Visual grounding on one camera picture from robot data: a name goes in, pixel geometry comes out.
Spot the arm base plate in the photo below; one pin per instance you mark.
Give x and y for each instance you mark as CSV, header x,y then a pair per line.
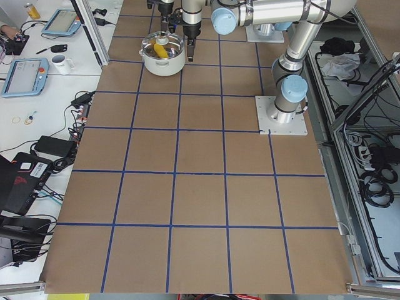
x,y
274,122
264,33

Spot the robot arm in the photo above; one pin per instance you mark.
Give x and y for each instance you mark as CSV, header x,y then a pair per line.
x,y
165,8
265,21

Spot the crumpled white cloth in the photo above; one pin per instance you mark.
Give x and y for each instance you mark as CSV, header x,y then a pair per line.
x,y
341,66

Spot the lower teach pendant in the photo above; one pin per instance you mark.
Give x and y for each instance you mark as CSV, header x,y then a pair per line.
x,y
26,77

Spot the pale green electric pot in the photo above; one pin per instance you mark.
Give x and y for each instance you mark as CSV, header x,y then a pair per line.
x,y
164,67

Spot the black laptop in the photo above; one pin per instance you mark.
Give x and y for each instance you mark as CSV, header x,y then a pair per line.
x,y
21,180

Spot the person hand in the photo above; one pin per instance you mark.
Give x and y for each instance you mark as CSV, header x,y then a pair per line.
x,y
8,31

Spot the power strip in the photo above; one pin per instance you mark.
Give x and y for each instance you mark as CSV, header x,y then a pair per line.
x,y
80,116

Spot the black power brick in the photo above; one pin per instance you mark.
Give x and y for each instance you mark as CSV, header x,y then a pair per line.
x,y
55,146

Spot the glass pot lid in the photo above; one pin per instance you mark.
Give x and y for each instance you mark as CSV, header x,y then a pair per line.
x,y
173,44

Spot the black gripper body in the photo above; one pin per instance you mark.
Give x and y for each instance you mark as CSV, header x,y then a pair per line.
x,y
164,9
190,31

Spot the yellow drink can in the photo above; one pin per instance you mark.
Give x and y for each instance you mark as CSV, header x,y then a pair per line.
x,y
32,12

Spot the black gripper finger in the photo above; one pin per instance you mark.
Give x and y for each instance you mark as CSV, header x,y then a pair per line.
x,y
191,45
164,25

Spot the black cloth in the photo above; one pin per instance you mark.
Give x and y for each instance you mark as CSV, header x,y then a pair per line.
x,y
337,46

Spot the upper teach pendant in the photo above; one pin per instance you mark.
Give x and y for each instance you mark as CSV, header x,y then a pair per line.
x,y
64,22

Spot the white mug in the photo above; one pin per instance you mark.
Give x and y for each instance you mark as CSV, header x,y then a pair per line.
x,y
63,64

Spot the yellow corn cob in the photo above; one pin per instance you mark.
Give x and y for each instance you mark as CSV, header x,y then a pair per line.
x,y
160,51

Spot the teach pendant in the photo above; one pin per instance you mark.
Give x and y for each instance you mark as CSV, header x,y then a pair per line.
x,y
26,77
64,22

